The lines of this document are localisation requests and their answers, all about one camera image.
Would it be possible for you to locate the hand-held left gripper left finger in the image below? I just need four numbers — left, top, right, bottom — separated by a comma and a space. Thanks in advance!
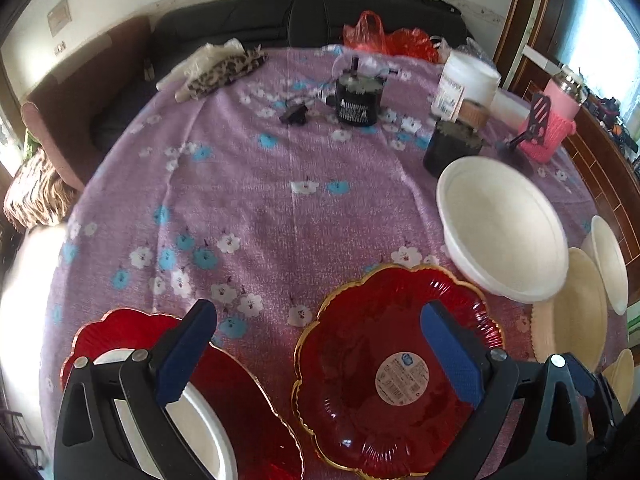
54, 299, 221, 480

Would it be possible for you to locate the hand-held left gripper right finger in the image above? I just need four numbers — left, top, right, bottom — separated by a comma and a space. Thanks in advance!
420, 300, 587, 480

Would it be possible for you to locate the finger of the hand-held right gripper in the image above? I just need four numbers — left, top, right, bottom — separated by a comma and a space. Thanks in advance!
564, 352, 626, 441

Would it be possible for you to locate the cream scalloped plate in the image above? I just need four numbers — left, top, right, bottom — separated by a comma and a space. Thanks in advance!
600, 347, 636, 411
531, 247, 608, 373

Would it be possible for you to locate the white foam plate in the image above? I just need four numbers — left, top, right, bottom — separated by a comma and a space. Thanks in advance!
92, 350, 238, 480

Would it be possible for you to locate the red gold-rimmed labelled plate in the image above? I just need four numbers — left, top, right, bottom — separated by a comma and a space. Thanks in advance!
291, 262, 505, 478

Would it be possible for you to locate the small white bowl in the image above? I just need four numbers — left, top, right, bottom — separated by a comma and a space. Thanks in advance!
580, 215, 630, 316

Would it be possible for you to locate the large white bowl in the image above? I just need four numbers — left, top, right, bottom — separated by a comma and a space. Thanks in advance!
436, 156, 570, 303

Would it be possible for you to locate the purple floral tablecloth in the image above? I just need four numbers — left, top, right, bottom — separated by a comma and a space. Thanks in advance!
37, 42, 631, 480

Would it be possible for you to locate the zebra print cushion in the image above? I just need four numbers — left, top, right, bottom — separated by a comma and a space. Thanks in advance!
2, 152, 76, 231

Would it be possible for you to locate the brown tape roll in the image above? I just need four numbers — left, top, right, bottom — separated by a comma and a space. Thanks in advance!
457, 101, 488, 128

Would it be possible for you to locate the pink knit-sleeved bottle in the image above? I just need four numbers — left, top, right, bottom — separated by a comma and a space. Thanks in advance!
520, 65, 588, 163

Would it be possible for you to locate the black phone stand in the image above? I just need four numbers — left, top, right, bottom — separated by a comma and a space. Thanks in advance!
496, 91, 553, 153

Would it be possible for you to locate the brown armchair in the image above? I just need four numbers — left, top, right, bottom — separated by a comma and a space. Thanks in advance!
20, 15, 156, 193

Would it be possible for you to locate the black round motor device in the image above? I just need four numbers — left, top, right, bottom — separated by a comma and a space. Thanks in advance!
320, 55, 398, 127

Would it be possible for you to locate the small black plastic part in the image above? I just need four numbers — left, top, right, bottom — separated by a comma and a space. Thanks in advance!
279, 102, 310, 126

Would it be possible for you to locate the white labelled plastic container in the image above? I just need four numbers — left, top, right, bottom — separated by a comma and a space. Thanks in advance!
432, 50, 502, 121

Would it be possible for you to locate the leopard print cloth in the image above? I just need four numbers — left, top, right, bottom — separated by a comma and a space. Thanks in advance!
156, 38, 246, 92
185, 47, 268, 101

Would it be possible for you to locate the clear plastic bag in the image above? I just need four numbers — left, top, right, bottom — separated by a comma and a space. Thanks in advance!
432, 35, 493, 63

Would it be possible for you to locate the red plastic bag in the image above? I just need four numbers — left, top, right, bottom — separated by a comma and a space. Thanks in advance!
342, 10, 443, 63

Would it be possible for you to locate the black sofa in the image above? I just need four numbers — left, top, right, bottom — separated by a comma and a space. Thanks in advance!
90, 0, 471, 153

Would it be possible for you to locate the small wall plaque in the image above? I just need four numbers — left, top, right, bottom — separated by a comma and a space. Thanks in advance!
47, 0, 71, 36

